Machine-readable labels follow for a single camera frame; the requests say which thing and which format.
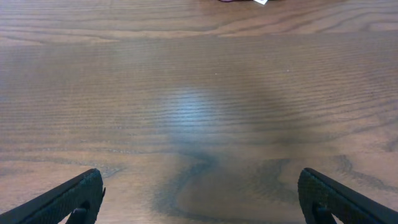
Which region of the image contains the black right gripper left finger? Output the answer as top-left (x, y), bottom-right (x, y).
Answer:
top-left (1, 169), bottom-right (105, 224)

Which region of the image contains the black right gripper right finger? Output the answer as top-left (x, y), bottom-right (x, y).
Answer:
top-left (298, 167), bottom-right (397, 224)

